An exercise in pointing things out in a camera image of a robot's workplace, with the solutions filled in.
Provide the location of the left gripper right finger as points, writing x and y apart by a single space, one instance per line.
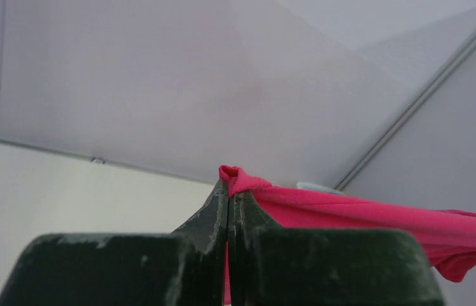
273 265

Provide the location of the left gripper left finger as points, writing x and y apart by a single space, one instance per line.
184 267

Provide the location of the pink t shirt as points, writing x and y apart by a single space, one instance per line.
448 237

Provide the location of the aluminium frame rail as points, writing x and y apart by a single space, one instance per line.
460 56

